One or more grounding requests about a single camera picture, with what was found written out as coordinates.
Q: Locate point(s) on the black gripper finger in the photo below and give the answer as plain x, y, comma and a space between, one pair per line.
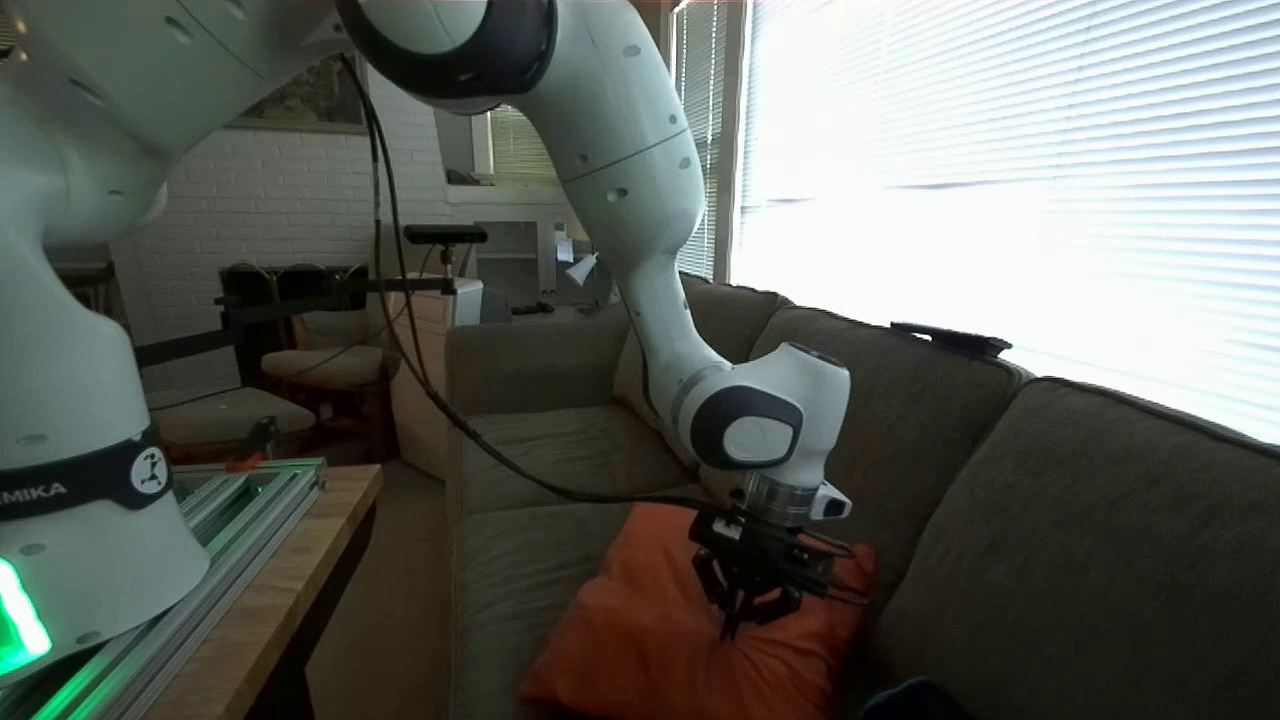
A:
739, 601
778, 601

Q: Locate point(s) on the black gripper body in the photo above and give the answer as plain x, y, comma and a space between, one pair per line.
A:
766, 546

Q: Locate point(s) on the orange pillow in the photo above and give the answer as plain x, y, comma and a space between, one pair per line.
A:
640, 640

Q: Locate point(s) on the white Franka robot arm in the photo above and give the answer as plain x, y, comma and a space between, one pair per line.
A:
626, 162

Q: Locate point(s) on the grey fabric sofa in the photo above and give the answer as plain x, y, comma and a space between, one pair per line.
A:
1135, 562

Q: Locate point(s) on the black remote control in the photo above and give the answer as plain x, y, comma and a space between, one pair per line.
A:
948, 339

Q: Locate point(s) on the small white box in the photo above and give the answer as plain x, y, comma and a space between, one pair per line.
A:
469, 300

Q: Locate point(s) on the wooden table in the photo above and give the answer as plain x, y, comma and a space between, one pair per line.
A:
284, 585

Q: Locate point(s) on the white window blinds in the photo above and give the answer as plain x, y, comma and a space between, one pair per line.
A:
1040, 172

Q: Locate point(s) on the white framed window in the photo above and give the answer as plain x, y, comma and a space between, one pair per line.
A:
513, 155

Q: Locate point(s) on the wooden chair with cushion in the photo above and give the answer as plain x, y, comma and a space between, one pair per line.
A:
320, 363

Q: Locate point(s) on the beige ottoman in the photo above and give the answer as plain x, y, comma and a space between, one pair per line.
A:
235, 413

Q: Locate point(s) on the black stereo camera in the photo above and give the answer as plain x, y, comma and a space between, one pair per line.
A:
444, 233

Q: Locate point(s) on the framed wall picture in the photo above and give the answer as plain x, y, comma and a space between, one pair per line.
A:
314, 102

